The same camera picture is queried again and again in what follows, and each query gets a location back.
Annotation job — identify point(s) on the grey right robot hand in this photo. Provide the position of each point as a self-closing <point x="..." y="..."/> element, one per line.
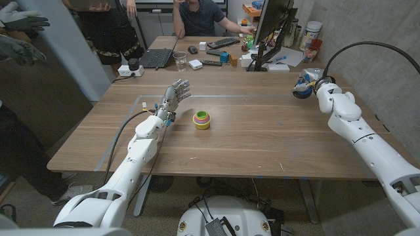
<point x="313" y="74"/>

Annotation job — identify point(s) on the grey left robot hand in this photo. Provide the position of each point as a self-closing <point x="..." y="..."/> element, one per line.
<point x="172" y="98"/>

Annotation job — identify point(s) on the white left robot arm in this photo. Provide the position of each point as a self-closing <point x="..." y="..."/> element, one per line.
<point x="141" y="150"/>

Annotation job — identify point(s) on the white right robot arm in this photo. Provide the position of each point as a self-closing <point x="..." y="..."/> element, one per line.
<point x="370" y="147"/>

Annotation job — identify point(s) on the colourful stacked cups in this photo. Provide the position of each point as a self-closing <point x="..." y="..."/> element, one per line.
<point x="201" y="121"/>

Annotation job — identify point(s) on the clear jar with coloured pieces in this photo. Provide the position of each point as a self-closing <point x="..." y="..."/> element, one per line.
<point x="309" y="55"/>

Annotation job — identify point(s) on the white paper sheet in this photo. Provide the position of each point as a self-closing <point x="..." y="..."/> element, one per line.
<point x="292" y="55"/>

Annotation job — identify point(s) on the long white box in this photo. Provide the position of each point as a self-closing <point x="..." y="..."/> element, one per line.
<point x="279" y="67"/>

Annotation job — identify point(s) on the clear glass cup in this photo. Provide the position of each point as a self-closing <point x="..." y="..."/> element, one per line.
<point x="180" y="62"/>

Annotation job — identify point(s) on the blue marker pen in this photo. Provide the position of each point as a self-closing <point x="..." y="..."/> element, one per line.
<point x="279" y="59"/>

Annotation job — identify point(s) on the flat white device box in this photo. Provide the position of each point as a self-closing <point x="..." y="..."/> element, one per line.
<point x="195" y="64"/>

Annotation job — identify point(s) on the white cylindrical canister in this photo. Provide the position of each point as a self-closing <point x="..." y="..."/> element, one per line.
<point x="311" y="32"/>

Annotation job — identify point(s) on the black laptop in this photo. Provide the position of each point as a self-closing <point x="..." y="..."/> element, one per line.
<point x="157" y="58"/>

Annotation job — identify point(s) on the black plug adapter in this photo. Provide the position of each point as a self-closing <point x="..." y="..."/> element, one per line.
<point x="134" y="64"/>

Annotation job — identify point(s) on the dark computer mouse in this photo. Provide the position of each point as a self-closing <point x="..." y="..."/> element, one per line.
<point x="193" y="50"/>

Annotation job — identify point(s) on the black remote control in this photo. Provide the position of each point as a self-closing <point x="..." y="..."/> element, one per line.
<point x="211" y="62"/>

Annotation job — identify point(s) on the white power strip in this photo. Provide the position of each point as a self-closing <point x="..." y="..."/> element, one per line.
<point x="123" y="70"/>

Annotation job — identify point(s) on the small white cube box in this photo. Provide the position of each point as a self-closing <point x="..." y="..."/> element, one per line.
<point x="202" y="46"/>

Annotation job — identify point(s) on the black flat handheld device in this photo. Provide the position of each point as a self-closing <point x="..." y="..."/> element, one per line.
<point x="215" y="52"/>

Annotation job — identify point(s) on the blue cube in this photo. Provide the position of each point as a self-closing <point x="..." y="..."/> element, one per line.
<point x="224" y="57"/>

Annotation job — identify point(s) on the white cardboard box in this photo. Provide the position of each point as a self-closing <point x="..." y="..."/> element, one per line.
<point x="246" y="61"/>

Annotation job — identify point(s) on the black computer monitor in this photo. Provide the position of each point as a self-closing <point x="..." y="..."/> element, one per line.
<point x="272" y="16"/>

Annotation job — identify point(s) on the brown wooden block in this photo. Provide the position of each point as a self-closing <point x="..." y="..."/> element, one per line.
<point x="233" y="60"/>

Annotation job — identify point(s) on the green toy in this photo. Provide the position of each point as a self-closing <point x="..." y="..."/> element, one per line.
<point x="249" y="41"/>

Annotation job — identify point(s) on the black keyboard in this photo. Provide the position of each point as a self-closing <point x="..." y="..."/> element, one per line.
<point x="223" y="42"/>

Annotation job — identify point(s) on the seated person dark blue shirt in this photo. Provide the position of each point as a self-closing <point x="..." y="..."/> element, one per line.
<point x="200" y="19"/>

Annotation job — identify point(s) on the standing person black shorts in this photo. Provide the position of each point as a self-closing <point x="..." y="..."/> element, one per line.
<point x="108" y="36"/>

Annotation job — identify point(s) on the white robot torso base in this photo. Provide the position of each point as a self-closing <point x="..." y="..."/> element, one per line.
<point x="226" y="213"/>

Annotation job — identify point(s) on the person in dark trousers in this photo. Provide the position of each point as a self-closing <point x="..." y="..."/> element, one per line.
<point x="23" y="154"/>

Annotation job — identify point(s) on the grey white glove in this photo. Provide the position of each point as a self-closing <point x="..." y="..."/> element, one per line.
<point x="19" y="20"/>
<point x="19" y="50"/>

